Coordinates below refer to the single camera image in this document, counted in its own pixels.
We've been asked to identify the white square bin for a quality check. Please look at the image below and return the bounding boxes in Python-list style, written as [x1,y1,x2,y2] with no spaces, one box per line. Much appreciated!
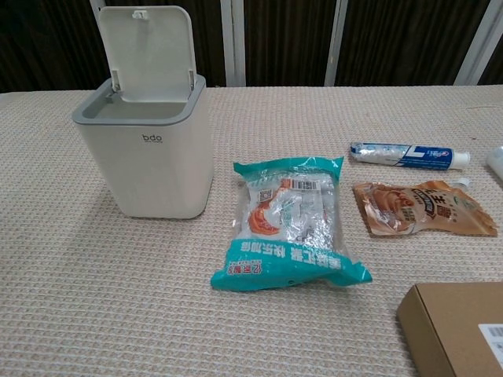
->
[71,4,215,221]

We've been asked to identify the teal snack bag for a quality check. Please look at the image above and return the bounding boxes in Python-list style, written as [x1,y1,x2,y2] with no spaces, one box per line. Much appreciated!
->
[209,156,373,292]

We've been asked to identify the blue white toothpaste tube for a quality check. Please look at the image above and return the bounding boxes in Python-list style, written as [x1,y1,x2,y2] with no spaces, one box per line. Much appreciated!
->
[349,141,472,172]

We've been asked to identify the brown sauce pouch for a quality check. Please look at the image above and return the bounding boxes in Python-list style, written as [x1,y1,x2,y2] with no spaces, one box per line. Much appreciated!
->
[351,177,498,238]

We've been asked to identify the beige woven tablecloth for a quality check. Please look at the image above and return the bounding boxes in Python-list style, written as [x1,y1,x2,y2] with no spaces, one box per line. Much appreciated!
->
[0,83,503,377]

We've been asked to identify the flat cardboard box with label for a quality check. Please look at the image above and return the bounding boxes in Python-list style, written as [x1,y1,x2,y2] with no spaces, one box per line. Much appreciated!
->
[395,280,503,377]

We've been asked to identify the clear tube with blue contents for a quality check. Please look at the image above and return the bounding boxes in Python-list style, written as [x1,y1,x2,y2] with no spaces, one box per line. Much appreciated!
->
[486,145,503,178]

